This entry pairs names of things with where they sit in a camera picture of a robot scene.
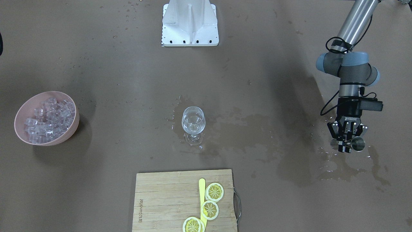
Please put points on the clear ice cubes pile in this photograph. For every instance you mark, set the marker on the clear ice cubes pile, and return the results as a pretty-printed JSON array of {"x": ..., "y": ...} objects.
[{"x": 51, "y": 121}]

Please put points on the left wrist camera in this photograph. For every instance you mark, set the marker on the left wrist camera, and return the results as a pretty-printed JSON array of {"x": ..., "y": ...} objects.
[{"x": 369, "y": 105}]

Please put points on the lemon slice far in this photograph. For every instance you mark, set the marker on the lemon slice far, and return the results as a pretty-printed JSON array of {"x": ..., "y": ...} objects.
[{"x": 193, "y": 224}]

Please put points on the lemon slice near handle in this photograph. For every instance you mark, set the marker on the lemon slice near handle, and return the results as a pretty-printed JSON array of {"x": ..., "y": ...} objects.
[{"x": 214, "y": 192}]

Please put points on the pink bowl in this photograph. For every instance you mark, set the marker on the pink bowl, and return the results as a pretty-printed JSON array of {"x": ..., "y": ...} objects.
[{"x": 26, "y": 110}]

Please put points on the bamboo cutting board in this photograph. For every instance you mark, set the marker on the bamboo cutting board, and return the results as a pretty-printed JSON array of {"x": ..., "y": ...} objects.
[{"x": 164, "y": 200}]

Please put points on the clear wine glass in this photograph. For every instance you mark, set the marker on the clear wine glass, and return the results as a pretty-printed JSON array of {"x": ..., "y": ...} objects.
[{"x": 193, "y": 123}]

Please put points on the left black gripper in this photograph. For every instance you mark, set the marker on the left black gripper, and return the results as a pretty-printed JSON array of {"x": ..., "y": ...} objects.
[{"x": 347, "y": 111}]

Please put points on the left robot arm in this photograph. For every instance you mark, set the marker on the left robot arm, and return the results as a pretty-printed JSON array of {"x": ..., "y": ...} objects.
[{"x": 355, "y": 74}]

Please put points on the lemon slice middle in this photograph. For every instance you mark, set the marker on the lemon slice middle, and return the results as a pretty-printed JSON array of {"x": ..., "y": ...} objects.
[{"x": 209, "y": 210}]

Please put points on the steel double jigger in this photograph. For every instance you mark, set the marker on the steel double jigger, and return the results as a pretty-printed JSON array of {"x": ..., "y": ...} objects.
[{"x": 357, "y": 142}]

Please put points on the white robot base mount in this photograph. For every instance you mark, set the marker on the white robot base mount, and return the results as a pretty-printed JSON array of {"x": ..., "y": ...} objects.
[{"x": 189, "y": 23}]

